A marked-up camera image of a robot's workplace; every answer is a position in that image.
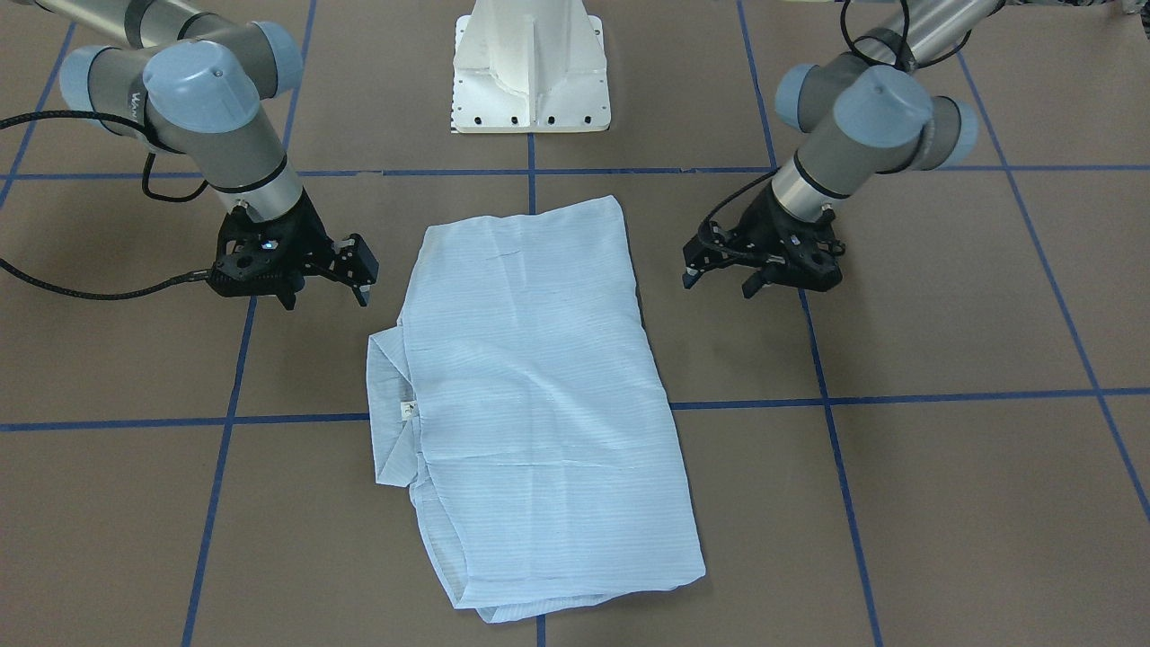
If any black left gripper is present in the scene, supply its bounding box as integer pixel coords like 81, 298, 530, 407
682, 187, 845, 299

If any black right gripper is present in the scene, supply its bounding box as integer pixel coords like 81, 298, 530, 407
207, 192, 380, 311

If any light blue button-up shirt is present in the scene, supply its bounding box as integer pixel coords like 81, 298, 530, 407
366, 195, 706, 624

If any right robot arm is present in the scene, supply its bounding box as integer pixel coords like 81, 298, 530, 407
3, 1, 378, 310

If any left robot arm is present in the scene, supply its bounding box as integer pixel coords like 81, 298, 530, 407
682, 1, 1002, 298

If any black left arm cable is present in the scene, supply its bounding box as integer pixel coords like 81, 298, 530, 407
696, 0, 971, 261

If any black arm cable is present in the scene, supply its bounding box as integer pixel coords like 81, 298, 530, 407
696, 0, 971, 261
0, 110, 221, 301

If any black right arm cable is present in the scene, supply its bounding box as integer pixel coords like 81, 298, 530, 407
0, 110, 221, 301

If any white pedestal column with base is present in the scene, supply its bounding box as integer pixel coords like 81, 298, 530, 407
449, 1, 613, 134

